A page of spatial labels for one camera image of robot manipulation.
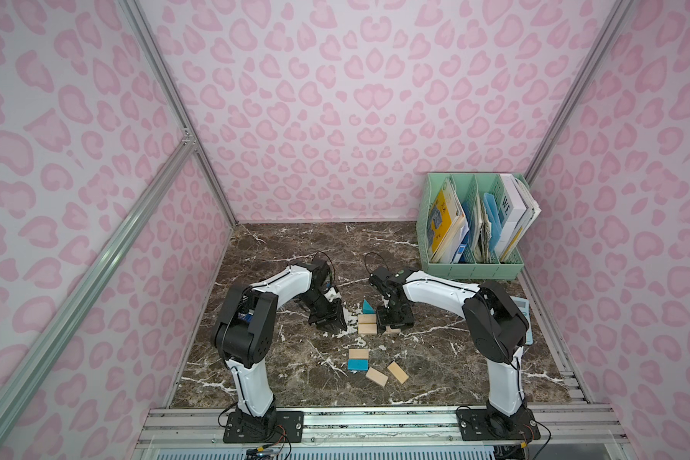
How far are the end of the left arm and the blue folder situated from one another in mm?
530

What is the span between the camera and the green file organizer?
91 cm

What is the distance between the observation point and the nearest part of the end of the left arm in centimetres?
78

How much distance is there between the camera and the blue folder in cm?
89
